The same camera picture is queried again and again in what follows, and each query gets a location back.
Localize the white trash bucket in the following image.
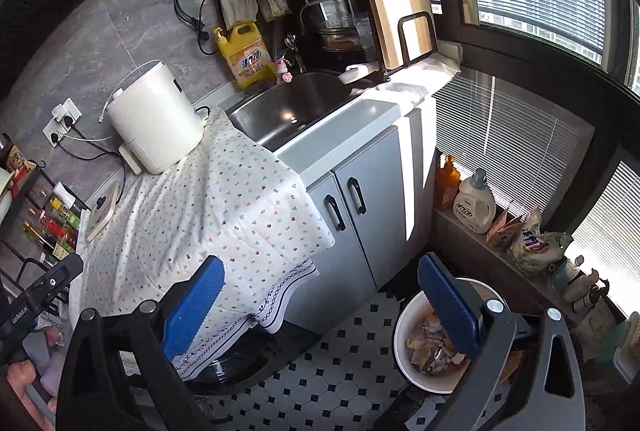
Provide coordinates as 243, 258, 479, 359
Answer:
392, 277, 511, 394

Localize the person's left hand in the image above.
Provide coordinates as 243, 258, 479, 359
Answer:
6, 352, 64, 430

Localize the red cap oil bottle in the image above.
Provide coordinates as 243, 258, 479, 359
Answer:
29, 206, 77, 249

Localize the detergent refill pouch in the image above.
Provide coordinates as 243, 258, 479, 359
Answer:
508, 208, 574, 274

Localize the yellow cap green label bottle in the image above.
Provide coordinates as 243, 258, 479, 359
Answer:
39, 188, 80, 229

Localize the white laundry detergent bottle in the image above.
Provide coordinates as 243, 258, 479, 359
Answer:
452, 168, 496, 235

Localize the cream induction cooktop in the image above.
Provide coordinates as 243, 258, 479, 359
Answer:
86, 182, 122, 243

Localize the white floral tablecloth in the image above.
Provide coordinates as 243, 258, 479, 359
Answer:
70, 107, 335, 380

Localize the orange bottle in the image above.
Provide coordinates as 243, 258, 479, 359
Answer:
434, 154, 461, 210

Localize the grey cabinet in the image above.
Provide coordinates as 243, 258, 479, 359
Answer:
277, 98, 436, 335

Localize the cream air fryer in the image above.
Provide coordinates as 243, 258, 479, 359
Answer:
101, 60, 205, 174

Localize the stainless steel sink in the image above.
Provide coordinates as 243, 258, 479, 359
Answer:
227, 72, 352, 151

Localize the yellow detergent jug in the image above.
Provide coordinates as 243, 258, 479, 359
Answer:
213, 21, 276, 90

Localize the wall power socket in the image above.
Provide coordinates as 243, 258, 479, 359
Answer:
42, 98, 82, 147

